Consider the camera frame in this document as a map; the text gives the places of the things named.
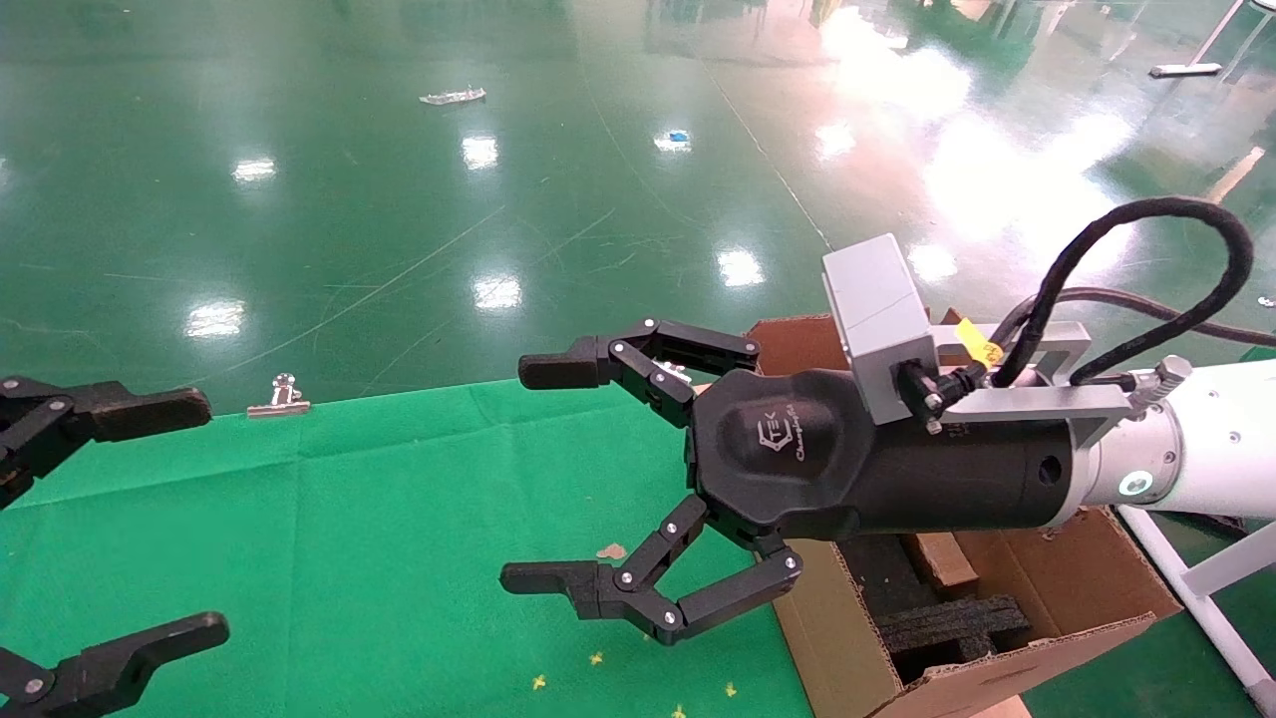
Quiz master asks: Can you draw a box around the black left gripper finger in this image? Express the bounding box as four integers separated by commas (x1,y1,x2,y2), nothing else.
0,376,213,510
0,612,231,718

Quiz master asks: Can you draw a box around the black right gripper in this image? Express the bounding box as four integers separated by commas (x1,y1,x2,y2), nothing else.
500,319,1088,647

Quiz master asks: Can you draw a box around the small brown cardboard box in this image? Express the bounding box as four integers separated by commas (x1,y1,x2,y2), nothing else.
912,532,980,589

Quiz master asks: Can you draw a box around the large open cardboard carton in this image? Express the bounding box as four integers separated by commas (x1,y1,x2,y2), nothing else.
746,314,1184,718

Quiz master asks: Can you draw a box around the green table cloth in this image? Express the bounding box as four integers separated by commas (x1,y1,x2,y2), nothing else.
0,379,813,718

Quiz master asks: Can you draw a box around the black foam insert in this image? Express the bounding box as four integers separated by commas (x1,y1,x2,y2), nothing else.
842,537,1033,684

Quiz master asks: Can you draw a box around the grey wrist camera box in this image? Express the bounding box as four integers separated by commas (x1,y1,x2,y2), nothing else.
821,234,941,428

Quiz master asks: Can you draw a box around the yellow cable tag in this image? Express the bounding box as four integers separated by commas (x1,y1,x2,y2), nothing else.
957,319,1004,366

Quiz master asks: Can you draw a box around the grey metal camera bracket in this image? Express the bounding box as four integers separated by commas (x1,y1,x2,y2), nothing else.
932,319,1193,450

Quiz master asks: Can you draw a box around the dark grey cable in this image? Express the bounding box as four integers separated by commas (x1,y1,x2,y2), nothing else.
997,288,1276,350

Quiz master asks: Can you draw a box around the white tube frame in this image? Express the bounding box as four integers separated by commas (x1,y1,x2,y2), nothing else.
1116,507,1276,714

